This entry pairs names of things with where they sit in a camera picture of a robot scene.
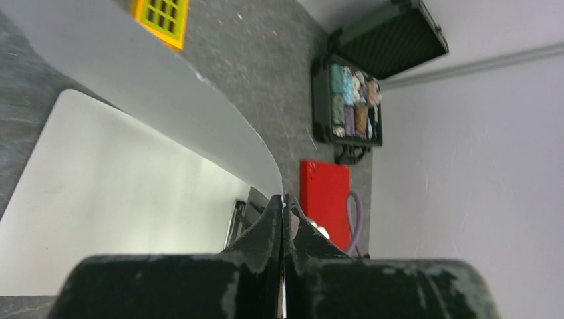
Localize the printed paper sheet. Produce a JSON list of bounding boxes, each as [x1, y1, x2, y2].
[[1, 1, 283, 196]]

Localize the red folder with black inside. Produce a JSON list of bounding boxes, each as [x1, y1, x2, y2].
[[299, 160, 351, 250]]

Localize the white card sheet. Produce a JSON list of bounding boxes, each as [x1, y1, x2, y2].
[[1, 90, 250, 296]]

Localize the yellow green toy block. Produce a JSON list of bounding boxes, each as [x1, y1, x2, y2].
[[130, 0, 190, 51]]

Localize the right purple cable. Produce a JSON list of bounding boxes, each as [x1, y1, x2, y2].
[[343, 191, 366, 257]]

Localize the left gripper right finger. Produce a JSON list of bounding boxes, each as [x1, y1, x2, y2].
[[283, 194, 499, 318]]

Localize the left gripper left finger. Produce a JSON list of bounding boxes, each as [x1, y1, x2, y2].
[[49, 195, 283, 318]]

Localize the black poker chip case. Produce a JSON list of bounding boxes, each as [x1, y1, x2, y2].
[[310, 1, 449, 165]]

